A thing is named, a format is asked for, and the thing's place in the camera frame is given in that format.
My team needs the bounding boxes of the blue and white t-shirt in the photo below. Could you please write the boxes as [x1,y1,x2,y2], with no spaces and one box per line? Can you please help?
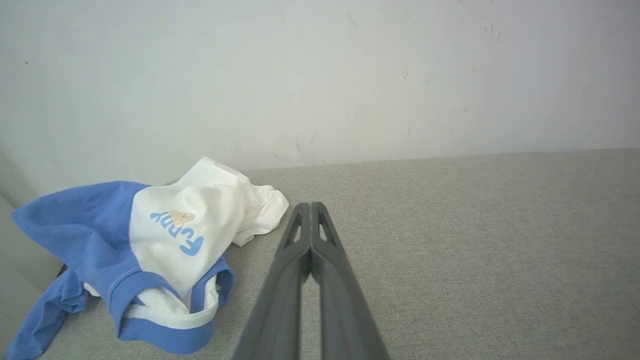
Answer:
[6,156,290,360]

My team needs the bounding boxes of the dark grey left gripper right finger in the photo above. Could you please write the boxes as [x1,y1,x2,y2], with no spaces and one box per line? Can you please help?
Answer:
[311,201,392,360]

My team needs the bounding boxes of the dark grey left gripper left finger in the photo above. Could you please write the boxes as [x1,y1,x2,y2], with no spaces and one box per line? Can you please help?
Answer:
[232,202,313,360]

